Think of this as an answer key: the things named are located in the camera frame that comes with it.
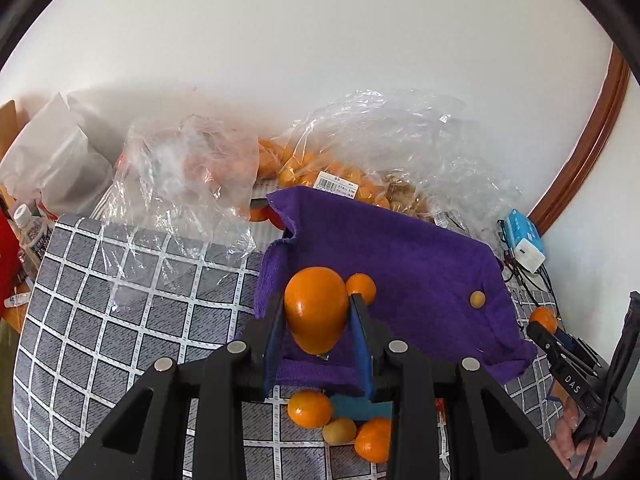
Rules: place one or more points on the yellow-green bedding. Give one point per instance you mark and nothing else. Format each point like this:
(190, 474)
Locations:
(6, 370)

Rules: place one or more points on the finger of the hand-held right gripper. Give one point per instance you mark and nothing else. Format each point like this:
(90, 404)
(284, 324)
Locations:
(547, 345)
(582, 355)

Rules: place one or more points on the wooden chair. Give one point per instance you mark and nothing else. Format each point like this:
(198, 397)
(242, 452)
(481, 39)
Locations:
(7, 120)

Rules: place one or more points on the small yellow-brown round fruit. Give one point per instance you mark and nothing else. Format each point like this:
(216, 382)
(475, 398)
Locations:
(339, 431)
(476, 300)

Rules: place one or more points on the mandarin orange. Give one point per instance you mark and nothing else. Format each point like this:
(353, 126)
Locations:
(363, 286)
(543, 318)
(315, 310)
(374, 440)
(309, 408)

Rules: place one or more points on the clear water bottle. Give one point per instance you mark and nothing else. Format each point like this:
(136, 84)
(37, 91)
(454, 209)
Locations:
(32, 245)

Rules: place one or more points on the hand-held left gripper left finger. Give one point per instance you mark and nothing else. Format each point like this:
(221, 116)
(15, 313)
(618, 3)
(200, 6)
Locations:
(272, 347)

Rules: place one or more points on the clear bag of kumquats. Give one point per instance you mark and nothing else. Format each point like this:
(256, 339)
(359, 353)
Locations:
(300, 167)

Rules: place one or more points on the red paper bag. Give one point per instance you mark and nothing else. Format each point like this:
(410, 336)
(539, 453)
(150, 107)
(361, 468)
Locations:
(7, 260)

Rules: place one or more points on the purple towel-lined tray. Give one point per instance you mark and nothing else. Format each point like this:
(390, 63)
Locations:
(400, 260)

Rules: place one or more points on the large crumpled clear plastic bag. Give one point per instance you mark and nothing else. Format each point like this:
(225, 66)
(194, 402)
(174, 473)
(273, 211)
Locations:
(450, 160)

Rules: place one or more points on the person's right hand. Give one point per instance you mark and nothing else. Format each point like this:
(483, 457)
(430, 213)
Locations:
(567, 425)

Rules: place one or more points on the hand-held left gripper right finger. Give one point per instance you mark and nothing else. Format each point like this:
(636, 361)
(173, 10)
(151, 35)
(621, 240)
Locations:
(362, 355)

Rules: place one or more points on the white plastic bag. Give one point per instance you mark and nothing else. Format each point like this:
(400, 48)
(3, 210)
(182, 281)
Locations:
(55, 150)

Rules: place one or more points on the clear plastic bag of fruit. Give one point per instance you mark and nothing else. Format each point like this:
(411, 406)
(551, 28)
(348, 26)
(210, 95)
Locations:
(185, 170)

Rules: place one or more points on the brown wooden door frame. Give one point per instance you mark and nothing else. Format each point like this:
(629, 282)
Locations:
(595, 125)

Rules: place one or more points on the grey checked tablecloth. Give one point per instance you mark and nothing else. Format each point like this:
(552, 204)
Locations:
(125, 310)

